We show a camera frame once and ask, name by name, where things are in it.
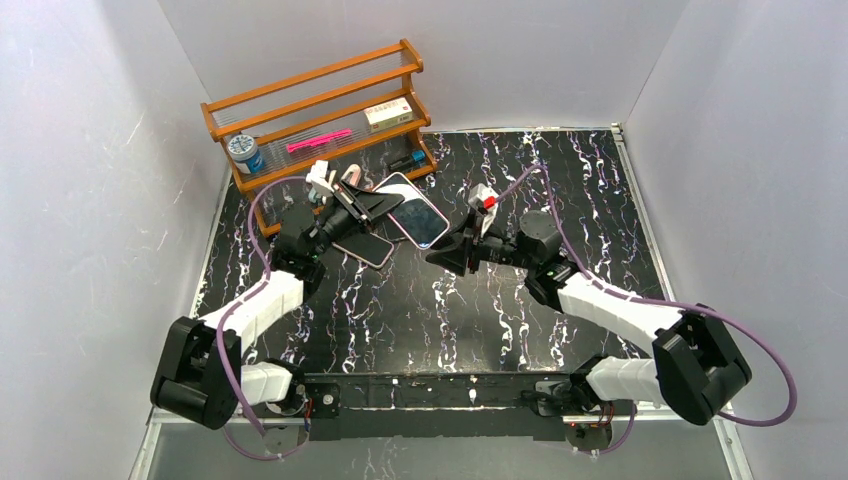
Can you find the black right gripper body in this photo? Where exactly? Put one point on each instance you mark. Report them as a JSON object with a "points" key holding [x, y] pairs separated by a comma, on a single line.
{"points": [[472, 246]]}

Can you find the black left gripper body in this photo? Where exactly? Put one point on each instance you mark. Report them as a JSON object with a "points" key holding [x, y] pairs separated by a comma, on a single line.
{"points": [[353, 210]]}

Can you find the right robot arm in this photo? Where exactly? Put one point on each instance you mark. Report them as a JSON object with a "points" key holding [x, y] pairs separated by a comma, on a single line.
{"points": [[693, 364]]}

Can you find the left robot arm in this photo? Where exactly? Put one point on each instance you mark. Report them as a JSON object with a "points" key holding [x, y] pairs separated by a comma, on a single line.
{"points": [[200, 375]]}

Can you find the cream cased phone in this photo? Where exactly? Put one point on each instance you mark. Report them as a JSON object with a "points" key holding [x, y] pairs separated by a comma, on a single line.
{"points": [[368, 248]]}

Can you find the pink tape dispenser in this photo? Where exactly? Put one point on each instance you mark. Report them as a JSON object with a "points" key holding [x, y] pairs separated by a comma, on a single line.
{"points": [[352, 175]]}

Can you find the black blue marker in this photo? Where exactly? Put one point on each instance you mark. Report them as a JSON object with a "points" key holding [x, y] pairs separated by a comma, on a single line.
{"points": [[414, 160]]}

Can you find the pink highlighter pen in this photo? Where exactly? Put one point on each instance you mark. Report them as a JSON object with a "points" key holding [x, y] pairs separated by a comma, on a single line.
{"points": [[318, 141]]}

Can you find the orange wooden shelf rack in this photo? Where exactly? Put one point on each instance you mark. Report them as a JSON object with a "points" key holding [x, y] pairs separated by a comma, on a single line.
{"points": [[317, 102]]}

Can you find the white medicine box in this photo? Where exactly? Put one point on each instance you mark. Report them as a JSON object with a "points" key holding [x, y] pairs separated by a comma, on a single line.
{"points": [[388, 114]]}

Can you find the blue round jar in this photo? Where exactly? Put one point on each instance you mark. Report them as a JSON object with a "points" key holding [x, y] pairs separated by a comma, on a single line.
{"points": [[244, 150]]}

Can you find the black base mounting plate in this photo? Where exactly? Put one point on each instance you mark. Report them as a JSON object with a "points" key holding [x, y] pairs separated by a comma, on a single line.
{"points": [[539, 405]]}

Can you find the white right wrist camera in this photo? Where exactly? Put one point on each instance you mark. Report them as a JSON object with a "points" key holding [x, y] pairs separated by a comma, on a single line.
{"points": [[483, 199]]}

